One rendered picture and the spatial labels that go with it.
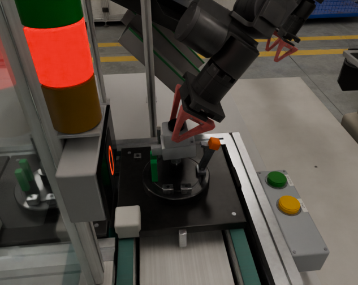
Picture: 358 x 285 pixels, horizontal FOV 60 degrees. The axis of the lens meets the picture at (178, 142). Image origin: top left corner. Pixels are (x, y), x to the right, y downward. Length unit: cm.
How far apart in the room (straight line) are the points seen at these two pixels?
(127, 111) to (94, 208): 78
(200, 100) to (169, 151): 13
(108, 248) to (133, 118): 56
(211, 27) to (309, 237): 40
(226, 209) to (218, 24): 34
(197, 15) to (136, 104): 70
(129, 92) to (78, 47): 93
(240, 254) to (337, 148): 54
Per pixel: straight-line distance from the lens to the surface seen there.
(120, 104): 113
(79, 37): 28
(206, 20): 46
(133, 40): 74
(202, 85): 51
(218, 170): 69
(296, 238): 62
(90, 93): 30
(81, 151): 32
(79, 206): 33
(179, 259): 61
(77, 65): 28
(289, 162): 92
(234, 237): 61
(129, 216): 58
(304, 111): 116
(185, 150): 58
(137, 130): 99
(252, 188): 68
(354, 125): 128
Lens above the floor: 144
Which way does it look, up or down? 38 degrees down
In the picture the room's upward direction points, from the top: straight up
